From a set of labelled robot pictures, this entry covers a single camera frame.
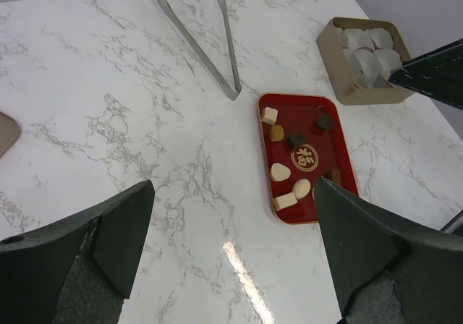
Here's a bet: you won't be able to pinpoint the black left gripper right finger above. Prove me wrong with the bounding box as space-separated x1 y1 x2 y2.
315 177 462 323

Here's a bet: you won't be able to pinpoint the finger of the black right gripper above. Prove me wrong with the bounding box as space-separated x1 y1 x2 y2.
388 39 463 109

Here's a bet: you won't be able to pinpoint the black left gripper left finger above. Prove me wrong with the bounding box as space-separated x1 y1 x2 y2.
1 180 155 323

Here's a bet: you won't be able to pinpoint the golden round patterned chocolate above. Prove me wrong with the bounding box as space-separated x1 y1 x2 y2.
268 124 284 142

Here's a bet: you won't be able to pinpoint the cream square chocolate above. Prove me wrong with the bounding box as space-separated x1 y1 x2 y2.
260 107 278 125

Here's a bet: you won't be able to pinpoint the steel kitchen tongs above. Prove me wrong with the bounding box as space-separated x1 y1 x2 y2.
152 0 242 102

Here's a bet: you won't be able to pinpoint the gold chocolate box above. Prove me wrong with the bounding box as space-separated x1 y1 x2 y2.
316 17 413 106

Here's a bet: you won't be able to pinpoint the brown rectangular chocolate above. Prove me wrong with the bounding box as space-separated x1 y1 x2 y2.
328 169 341 185

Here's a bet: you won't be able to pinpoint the cream oval chocolate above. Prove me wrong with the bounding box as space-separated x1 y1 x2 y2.
292 179 311 200

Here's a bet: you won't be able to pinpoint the cream rectangular chocolate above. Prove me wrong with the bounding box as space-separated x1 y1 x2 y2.
273 192 298 211

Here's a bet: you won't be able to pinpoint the cream triangular chocolate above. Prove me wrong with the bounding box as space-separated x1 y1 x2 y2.
270 163 291 182

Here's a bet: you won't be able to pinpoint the dark square chocolate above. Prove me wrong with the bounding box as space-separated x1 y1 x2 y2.
286 132 306 150

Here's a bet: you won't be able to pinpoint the red lacquer tray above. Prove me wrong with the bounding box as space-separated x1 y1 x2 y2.
257 92 360 226

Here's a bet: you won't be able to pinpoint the gold box lid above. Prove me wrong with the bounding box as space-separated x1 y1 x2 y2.
0 112 21 157

